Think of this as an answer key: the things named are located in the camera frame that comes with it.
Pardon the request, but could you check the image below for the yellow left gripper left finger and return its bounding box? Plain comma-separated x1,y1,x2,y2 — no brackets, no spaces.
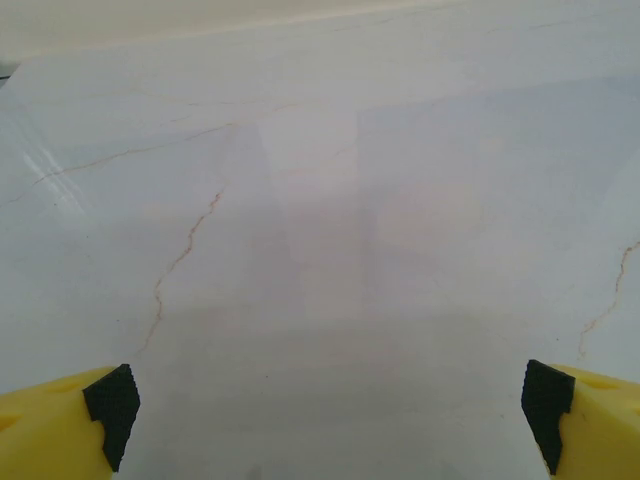
0,363,142,480

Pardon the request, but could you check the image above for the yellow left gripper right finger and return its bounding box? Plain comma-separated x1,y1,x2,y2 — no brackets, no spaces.
520,358,640,480

